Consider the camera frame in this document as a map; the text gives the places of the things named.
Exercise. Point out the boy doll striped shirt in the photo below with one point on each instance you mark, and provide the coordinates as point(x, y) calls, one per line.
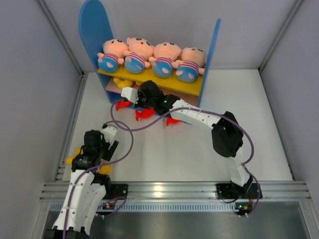
point(164, 59)

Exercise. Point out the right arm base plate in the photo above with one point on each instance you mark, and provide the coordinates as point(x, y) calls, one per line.
point(227, 191)

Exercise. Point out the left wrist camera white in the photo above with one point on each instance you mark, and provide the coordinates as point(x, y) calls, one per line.
point(109, 132)

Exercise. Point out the red shark plush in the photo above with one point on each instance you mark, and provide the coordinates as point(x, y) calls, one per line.
point(171, 121)
point(122, 104)
point(144, 114)

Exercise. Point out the boy doll black hair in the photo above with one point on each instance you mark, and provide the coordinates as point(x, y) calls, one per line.
point(138, 54)

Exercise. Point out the boy doll shelf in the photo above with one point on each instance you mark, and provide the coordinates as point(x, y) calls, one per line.
point(112, 56)
point(191, 64)

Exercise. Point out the yellow plush striped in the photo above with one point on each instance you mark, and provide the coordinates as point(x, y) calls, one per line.
point(102, 170)

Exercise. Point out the boy doll far right shelf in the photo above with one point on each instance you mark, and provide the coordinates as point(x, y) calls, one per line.
point(191, 64)

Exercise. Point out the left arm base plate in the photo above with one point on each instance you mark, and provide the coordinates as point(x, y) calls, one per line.
point(117, 190)

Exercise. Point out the aluminium rail frame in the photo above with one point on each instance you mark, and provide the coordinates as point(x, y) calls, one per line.
point(202, 196)

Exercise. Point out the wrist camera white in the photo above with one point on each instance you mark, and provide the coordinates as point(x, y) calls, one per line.
point(130, 94)
point(109, 132)

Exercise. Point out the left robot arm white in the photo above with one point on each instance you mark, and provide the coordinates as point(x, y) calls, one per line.
point(87, 186)

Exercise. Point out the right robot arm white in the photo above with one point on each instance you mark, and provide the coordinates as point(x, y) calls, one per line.
point(227, 137)

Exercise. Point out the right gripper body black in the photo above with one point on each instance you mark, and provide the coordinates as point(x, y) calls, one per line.
point(143, 102)

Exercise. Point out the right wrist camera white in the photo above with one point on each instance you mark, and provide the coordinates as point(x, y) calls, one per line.
point(130, 94)

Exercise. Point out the yellow duck plush on shelf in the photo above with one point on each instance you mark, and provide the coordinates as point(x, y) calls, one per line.
point(122, 83)

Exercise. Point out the red shark plush under shelf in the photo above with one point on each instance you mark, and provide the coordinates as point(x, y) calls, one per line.
point(122, 104)

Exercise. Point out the boy doll far left shelf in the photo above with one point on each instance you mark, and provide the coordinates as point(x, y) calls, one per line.
point(112, 56)

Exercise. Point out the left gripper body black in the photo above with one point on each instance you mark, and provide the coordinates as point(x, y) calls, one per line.
point(99, 148)

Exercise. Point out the blue wooden toy shelf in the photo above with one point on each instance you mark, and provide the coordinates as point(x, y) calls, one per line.
point(94, 30)

